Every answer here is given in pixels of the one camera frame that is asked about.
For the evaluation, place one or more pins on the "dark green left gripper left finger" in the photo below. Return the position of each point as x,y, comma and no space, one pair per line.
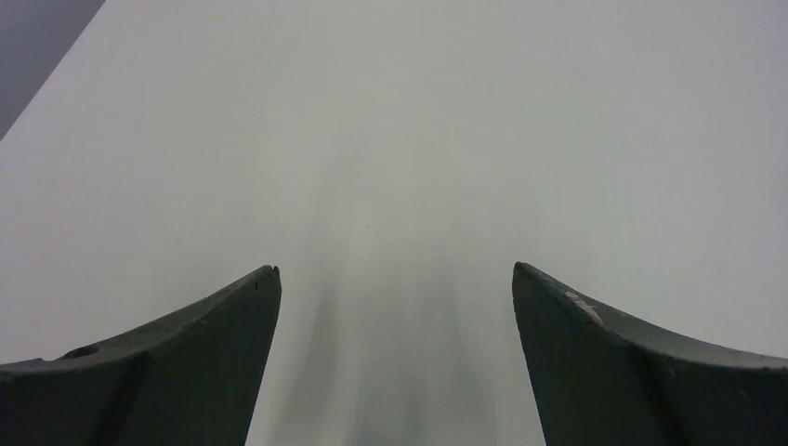
191,377

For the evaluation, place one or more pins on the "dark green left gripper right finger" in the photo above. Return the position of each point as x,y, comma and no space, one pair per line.
601,376

